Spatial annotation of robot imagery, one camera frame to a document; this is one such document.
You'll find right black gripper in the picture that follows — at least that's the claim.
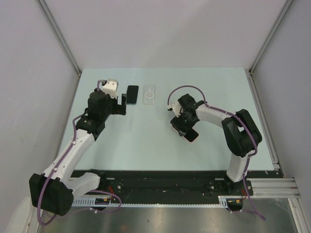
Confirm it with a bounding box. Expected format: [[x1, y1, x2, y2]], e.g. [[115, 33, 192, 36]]
[[170, 110, 197, 137]]

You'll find black phone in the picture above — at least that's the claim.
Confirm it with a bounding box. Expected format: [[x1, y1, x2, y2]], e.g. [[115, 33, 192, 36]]
[[126, 85, 139, 105]]

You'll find pink cased phone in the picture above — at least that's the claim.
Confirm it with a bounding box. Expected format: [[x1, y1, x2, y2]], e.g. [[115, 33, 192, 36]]
[[173, 126, 199, 143]]

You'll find clear phone case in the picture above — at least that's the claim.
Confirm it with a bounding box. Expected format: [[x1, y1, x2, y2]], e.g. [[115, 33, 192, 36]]
[[142, 84, 156, 105]]

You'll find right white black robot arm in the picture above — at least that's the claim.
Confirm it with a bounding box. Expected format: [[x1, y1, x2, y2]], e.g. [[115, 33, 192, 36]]
[[167, 94, 262, 195]]

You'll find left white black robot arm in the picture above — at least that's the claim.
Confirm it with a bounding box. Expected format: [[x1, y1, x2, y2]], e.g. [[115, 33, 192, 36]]
[[29, 91, 126, 217]]

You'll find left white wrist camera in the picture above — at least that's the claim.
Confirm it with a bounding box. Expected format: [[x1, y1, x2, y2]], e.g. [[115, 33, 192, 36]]
[[100, 79, 119, 99]]

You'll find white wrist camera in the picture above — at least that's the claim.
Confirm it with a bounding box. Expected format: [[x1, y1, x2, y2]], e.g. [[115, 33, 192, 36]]
[[167, 101, 184, 117], [100, 79, 119, 99]]

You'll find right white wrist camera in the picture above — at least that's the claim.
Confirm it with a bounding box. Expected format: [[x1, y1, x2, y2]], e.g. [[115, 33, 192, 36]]
[[167, 101, 184, 117]]

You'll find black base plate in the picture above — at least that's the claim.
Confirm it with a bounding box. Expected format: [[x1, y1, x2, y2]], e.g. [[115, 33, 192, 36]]
[[69, 169, 285, 197]]

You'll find white slotted cable duct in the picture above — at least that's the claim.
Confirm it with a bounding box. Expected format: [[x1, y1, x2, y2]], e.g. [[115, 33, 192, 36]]
[[72, 196, 227, 208]]

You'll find left aluminium corner post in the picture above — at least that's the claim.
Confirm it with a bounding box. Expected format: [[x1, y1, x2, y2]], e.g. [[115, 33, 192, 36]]
[[36, 0, 82, 77]]

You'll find aluminium corner post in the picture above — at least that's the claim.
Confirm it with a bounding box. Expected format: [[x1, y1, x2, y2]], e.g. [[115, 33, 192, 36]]
[[248, 0, 296, 73], [36, 0, 82, 77]]

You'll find aluminium frame rail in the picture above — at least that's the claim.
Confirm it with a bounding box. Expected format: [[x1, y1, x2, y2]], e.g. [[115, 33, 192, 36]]
[[250, 178, 300, 198]]

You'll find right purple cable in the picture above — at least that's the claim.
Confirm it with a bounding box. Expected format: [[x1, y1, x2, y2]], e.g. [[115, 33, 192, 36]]
[[166, 85, 267, 221]]

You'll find right aluminium corner post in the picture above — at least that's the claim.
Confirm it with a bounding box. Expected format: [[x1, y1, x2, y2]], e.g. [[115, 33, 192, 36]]
[[248, 0, 296, 73]]

